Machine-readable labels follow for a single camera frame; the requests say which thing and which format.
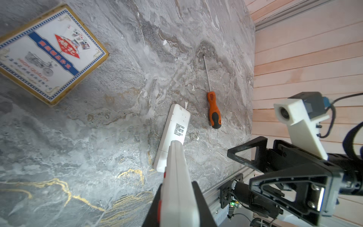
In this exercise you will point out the orange black screwdriver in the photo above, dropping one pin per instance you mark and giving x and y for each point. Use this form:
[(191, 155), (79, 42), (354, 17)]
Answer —
[(214, 112)]

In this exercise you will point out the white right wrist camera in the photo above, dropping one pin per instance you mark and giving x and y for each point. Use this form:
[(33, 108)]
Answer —
[(302, 113)]

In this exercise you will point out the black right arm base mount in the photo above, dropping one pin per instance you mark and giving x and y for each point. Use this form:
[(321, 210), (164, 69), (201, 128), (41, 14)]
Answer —
[(225, 196)]

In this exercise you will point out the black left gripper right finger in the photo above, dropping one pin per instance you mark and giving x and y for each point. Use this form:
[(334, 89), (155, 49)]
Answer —
[(205, 216)]

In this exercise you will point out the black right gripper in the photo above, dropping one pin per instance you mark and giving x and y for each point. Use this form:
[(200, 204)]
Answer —
[(300, 183)]

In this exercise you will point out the playing card box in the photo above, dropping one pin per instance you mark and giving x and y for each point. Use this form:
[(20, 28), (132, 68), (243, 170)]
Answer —
[(51, 55)]

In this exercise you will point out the white slim remote control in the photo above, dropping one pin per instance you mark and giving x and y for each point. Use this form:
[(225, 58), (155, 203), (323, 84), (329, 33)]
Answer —
[(177, 206)]

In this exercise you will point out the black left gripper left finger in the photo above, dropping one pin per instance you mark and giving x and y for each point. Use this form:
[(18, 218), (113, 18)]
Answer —
[(152, 217)]

